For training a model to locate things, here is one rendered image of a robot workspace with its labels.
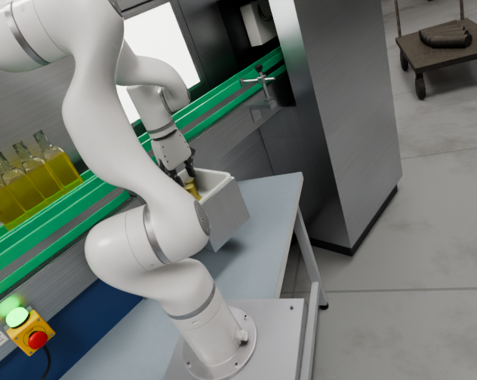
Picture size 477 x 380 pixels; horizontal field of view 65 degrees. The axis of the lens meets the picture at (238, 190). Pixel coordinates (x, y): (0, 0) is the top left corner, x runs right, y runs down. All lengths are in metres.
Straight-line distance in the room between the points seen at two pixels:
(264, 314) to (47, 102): 0.89
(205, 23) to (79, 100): 1.12
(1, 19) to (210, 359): 0.75
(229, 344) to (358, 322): 1.08
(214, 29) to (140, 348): 1.27
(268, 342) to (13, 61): 0.74
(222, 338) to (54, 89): 0.89
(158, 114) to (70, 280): 0.50
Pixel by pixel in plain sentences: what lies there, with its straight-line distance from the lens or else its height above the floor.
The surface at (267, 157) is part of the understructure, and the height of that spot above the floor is 0.64.
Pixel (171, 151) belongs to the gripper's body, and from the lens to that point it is 1.11.
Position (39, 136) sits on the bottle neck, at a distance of 1.14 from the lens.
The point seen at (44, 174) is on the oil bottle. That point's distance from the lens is 1.14.
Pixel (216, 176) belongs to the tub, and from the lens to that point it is 1.14.
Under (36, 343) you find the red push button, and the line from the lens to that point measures 1.01.
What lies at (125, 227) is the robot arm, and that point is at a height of 1.19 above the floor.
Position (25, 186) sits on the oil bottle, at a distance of 1.13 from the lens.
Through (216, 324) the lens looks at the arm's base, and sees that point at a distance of 0.84.
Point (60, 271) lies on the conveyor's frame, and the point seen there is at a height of 1.02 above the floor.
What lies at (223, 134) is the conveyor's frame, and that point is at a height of 1.00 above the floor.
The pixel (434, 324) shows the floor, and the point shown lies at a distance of 1.87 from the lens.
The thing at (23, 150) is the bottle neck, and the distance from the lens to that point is 1.13.
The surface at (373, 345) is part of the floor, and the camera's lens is 1.81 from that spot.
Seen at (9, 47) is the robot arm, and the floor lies 1.51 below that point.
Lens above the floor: 1.50
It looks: 29 degrees down
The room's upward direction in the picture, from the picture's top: 22 degrees counter-clockwise
